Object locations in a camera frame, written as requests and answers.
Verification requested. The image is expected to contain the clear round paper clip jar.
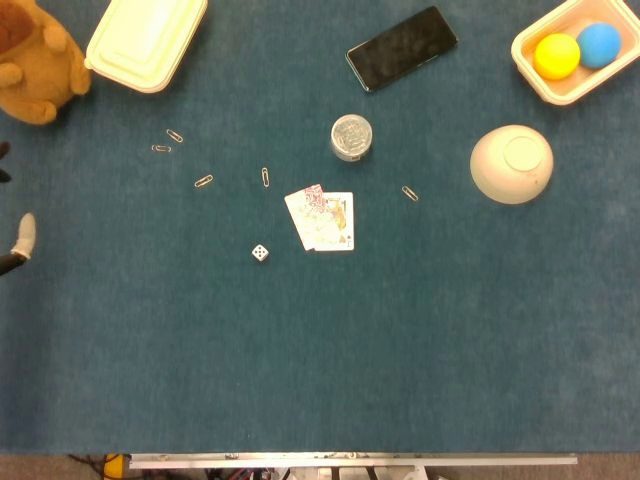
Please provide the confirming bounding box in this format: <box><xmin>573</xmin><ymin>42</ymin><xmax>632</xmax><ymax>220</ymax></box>
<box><xmin>330</xmin><ymin>113</ymin><xmax>374</xmax><ymax>163</ymax></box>

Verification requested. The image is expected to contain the blue felt table cover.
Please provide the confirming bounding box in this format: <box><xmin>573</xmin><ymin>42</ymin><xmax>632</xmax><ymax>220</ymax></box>
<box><xmin>0</xmin><ymin>0</ymin><xmax>640</xmax><ymax>456</ymax></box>

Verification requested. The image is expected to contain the upturned cream bowl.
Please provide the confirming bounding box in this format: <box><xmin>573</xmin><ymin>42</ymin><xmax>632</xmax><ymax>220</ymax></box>
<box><xmin>469</xmin><ymin>124</ymin><xmax>555</xmax><ymax>205</ymax></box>

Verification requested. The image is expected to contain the black smartphone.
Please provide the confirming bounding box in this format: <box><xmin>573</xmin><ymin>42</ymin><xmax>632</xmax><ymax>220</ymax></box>
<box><xmin>344</xmin><ymin>5</ymin><xmax>460</xmax><ymax>94</ymax></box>

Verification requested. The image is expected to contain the closed cream lunch box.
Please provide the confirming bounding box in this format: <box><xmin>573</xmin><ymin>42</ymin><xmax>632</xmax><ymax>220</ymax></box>
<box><xmin>83</xmin><ymin>0</ymin><xmax>209</xmax><ymax>95</ymax></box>

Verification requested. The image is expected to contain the yellow ball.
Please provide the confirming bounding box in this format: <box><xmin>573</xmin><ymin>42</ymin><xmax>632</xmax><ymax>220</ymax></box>
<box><xmin>532</xmin><ymin>32</ymin><xmax>582</xmax><ymax>81</ymax></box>

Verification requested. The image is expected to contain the yellow plastic object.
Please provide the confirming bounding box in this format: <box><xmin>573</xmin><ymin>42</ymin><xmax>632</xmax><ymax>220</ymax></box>
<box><xmin>103</xmin><ymin>453</ymin><xmax>132</xmax><ymax>480</ymax></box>

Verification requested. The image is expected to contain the open cream food container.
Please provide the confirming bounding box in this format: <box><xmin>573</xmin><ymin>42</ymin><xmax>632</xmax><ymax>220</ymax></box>
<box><xmin>510</xmin><ymin>0</ymin><xmax>640</xmax><ymax>107</ymax></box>

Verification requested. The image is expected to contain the brown plush toy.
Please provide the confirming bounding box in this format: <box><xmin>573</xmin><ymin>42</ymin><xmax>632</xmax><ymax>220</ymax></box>
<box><xmin>0</xmin><ymin>0</ymin><xmax>94</xmax><ymax>126</ymax></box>

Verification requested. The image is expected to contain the blue ball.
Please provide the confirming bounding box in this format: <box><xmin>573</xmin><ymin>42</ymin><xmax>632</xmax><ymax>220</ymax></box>
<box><xmin>575</xmin><ymin>21</ymin><xmax>623</xmax><ymax>70</ymax></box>

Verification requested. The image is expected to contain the aluminium table edge rail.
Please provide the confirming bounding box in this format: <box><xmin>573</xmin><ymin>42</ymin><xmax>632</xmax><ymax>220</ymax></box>
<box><xmin>128</xmin><ymin>452</ymin><xmax>579</xmax><ymax>470</ymax></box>

